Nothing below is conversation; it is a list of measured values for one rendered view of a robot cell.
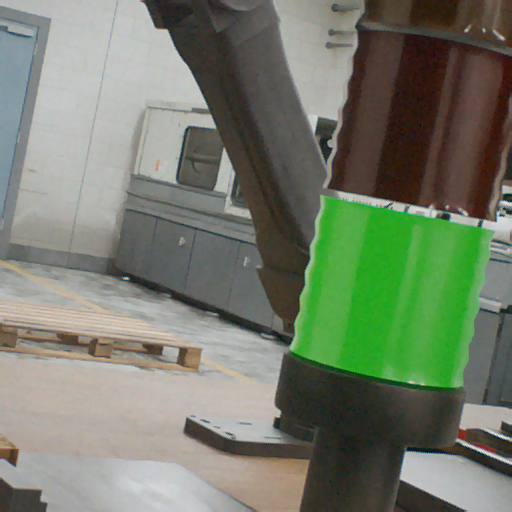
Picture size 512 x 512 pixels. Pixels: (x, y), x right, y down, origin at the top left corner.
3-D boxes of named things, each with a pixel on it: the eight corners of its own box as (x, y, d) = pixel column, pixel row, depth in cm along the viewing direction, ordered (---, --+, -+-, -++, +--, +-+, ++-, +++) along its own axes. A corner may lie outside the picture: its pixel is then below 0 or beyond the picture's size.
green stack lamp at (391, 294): (389, 354, 30) (418, 215, 30) (500, 393, 27) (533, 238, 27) (256, 338, 28) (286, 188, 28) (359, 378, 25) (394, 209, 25)
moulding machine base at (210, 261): (108, 275, 1208) (128, 173, 1203) (203, 289, 1258) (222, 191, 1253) (475, 426, 730) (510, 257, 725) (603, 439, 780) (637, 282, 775)
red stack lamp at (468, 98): (420, 208, 30) (448, 67, 30) (534, 230, 27) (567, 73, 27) (287, 181, 28) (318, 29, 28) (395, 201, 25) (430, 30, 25)
